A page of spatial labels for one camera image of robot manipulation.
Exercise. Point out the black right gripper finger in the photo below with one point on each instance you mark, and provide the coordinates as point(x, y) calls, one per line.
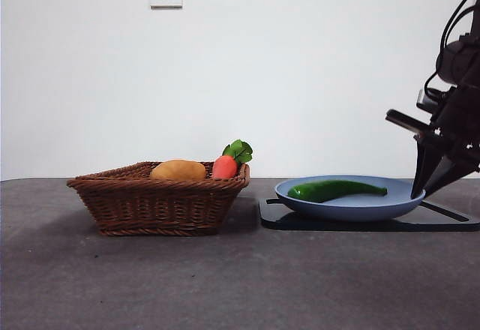
point(425, 165)
point(453, 172)

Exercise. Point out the blue round plate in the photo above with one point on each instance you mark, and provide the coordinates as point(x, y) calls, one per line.
point(352, 210)

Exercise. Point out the green pepper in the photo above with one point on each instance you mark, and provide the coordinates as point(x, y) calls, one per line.
point(330, 191)

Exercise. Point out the orange carrot with green leaves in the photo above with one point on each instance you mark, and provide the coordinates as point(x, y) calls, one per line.
point(225, 167)

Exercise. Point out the yellow-brown potato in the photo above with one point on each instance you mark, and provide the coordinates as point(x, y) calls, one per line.
point(179, 170)

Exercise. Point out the brown wicker basket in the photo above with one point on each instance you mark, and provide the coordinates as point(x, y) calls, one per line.
point(150, 206)

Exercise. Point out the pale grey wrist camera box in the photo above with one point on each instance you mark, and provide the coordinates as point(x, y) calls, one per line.
point(427, 101)

